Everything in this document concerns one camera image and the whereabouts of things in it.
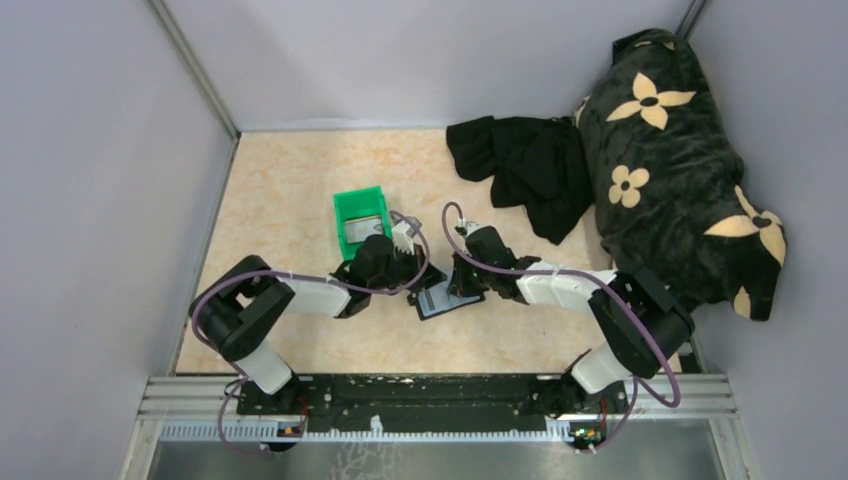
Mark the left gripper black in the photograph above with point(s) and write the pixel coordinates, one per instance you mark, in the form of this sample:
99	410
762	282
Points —
432	277

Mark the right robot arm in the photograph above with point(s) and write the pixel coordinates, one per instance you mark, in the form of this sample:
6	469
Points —
642	323

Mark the black floral blanket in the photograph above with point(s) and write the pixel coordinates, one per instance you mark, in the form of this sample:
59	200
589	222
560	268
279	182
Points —
668	183

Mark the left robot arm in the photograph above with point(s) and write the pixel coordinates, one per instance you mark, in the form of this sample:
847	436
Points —
235	315

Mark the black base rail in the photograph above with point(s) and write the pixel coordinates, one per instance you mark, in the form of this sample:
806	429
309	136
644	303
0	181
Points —
441	404

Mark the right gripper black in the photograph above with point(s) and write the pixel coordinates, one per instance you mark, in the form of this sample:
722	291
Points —
459	285

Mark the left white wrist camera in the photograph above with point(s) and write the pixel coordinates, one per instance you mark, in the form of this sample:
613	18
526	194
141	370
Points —
403	235

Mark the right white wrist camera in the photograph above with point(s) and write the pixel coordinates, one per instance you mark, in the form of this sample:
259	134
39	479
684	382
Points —
467	228

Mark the black cloth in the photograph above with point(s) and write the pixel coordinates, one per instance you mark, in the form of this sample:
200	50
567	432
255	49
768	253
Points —
535	163

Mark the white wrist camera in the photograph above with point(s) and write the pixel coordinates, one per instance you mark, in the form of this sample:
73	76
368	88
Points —
467	228
403	235

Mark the green plastic bin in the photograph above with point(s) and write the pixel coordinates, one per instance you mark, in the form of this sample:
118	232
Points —
359	214

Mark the white credit card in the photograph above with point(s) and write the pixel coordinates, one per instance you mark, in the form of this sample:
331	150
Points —
357	230

